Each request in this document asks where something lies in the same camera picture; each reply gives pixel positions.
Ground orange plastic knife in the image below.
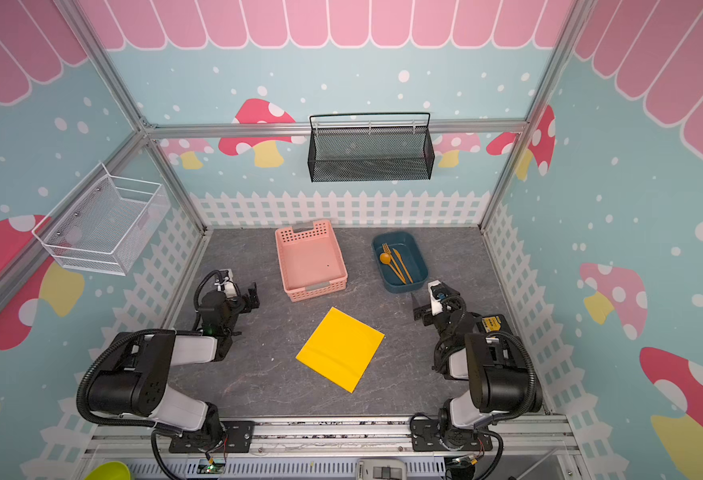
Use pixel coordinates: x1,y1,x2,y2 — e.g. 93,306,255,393
392,248,413,284

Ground yellow paper napkin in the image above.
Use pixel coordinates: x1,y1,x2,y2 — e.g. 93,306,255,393
297,308,385,393

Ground orange plastic spoon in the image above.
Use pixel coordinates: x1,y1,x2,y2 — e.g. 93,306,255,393
379,252,407,284

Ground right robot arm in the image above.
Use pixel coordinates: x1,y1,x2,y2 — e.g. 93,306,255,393
409,293,543,452

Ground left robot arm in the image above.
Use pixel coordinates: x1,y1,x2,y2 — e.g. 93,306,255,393
76,270,260,453

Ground dark teal plastic tray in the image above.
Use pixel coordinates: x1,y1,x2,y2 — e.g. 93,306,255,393
371,231,429,294

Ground black yellow flat device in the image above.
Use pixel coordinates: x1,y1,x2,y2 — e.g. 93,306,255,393
477,314,513,335

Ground pink perforated plastic basket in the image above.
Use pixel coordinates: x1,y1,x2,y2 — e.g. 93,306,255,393
275,219,348,302

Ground green round object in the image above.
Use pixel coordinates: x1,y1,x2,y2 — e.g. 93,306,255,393
85,461,134,480

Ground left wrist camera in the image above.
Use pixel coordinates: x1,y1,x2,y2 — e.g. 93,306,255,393
215,269,239,298

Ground white wire mesh wall basket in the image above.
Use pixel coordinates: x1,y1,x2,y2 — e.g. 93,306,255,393
32,164,171,276

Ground black wire mesh wall basket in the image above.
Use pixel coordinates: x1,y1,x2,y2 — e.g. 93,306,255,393
308,112,435,183

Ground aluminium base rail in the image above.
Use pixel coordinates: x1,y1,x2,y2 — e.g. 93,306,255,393
73,415,591,479

